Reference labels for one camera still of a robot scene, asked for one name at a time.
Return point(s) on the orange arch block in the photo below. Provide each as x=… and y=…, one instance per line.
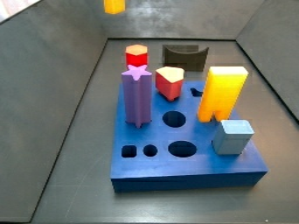
x=113, y=6

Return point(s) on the blue shape sorter board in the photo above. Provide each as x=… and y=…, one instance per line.
x=166, y=155

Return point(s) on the tall yellow arch block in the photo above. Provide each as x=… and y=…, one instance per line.
x=220, y=93

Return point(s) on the purple star prism block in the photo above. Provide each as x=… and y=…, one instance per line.
x=137, y=94

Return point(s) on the red pentagon prism block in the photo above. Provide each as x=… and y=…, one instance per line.
x=168, y=82

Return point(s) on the red hexagonal prism block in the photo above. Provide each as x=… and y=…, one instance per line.
x=136, y=55

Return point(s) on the black curved holder stand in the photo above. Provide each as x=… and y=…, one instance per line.
x=185, y=57

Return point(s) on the light blue square block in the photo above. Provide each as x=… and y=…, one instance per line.
x=232, y=136

